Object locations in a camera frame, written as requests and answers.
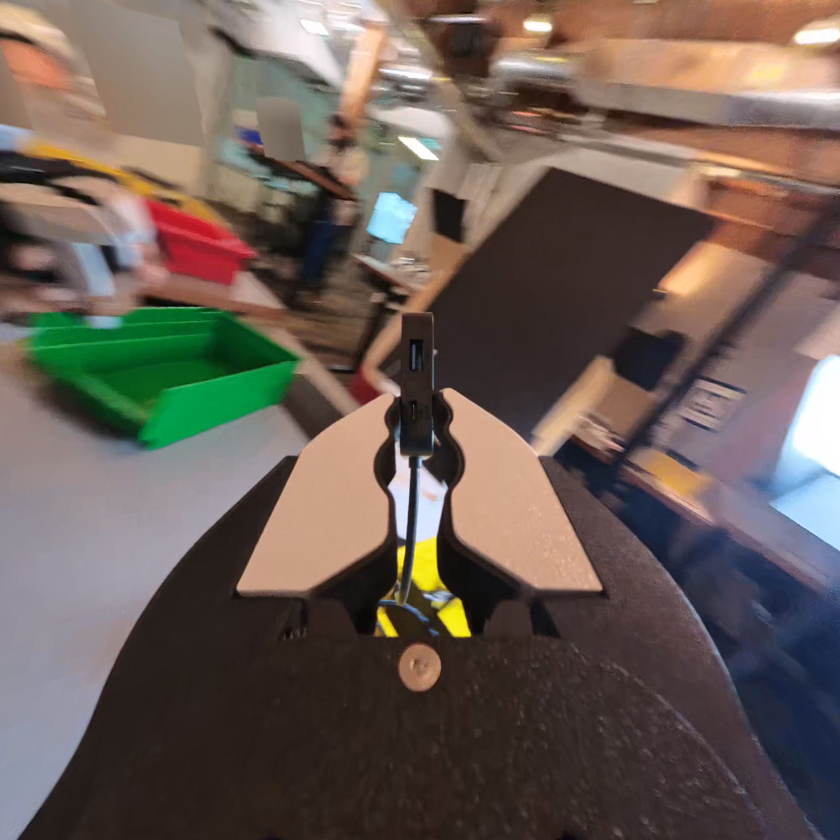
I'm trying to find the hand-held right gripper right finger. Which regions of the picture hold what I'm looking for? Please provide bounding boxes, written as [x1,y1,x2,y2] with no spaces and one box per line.
[436,387,605,599]

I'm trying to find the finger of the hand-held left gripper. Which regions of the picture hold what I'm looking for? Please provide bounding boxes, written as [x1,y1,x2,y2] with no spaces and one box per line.
[69,244,126,329]
[0,196,132,247]

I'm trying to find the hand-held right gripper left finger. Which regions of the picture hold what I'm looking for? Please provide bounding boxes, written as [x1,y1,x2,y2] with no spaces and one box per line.
[235,394,403,599]

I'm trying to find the black hub cable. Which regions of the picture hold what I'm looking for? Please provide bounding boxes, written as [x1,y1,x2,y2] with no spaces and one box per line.
[392,455,424,608]

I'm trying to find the yellow plastic bin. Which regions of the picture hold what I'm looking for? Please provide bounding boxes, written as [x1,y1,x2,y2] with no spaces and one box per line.
[23,141,221,221]
[374,537,472,637]

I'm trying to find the green plastic bin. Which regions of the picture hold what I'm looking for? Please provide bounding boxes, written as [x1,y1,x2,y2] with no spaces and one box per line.
[26,307,303,451]

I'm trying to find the red plastic bin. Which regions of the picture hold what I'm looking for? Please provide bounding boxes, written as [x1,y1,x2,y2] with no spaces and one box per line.
[146,199,258,287]

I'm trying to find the small yellow bin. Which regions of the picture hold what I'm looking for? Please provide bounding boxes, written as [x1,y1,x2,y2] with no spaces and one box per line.
[643,449,715,505]

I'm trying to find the white paper sign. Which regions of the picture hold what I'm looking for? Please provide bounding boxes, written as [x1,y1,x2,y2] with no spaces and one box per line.
[676,379,747,432]

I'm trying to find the lit monitor screen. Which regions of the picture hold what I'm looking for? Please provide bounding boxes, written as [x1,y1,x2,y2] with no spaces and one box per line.
[365,192,420,245]

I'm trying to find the wooden chair with black back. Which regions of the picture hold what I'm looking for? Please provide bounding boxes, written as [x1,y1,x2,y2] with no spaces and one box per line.
[430,187,472,280]

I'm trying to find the bright window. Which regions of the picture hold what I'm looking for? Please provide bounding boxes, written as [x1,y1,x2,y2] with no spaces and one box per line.
[771,354,840,532]

